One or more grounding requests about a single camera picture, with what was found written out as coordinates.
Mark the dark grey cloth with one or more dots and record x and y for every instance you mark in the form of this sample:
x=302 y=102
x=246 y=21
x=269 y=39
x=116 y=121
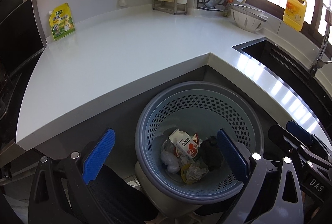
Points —
x=210 y=154

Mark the black sink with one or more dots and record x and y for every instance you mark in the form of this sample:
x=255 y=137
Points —
x=272 y=58

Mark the steel faucet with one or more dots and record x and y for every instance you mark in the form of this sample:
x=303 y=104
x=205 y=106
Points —
x=323 y=45

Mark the grey perforated plastic basket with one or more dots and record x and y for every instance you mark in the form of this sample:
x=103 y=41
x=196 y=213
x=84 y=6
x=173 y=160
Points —
x=202 y=99

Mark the patterned bowl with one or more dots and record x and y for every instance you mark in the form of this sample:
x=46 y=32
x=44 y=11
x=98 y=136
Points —
x=249 y=9

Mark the white paper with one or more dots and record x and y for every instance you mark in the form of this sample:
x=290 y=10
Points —
x=195 y=169

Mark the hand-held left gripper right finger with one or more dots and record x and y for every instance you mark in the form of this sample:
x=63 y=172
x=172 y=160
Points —
x=232 y=155

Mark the white colander bowl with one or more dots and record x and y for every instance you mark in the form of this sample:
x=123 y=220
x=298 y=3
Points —
x=246 y=23

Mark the black range hood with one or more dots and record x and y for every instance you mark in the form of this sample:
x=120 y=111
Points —
x=15 y=19

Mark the yellow spout pouch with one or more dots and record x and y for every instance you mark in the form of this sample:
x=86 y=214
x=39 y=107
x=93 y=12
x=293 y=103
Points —
x=62 y=23

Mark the clear plastic bag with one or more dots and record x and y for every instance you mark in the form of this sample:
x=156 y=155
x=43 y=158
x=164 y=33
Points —
x=170 y=161

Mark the yellow plastic container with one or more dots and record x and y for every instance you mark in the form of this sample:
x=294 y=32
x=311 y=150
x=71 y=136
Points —
x=183 y=173

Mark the white green drink carton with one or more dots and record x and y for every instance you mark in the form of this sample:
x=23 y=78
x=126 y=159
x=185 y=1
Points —
x=185 y=147

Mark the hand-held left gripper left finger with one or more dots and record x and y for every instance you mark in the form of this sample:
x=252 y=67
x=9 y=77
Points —
x=99 y=155

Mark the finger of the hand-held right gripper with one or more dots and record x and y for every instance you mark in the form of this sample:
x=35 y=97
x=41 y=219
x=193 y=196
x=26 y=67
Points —
x=298 y=129
x=285 y=139

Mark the yellow detergent bottle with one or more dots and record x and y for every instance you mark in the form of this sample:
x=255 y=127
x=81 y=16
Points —
x=294 y=14

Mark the black gas stove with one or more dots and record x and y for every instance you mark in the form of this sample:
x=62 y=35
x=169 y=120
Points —
x=5 y=94

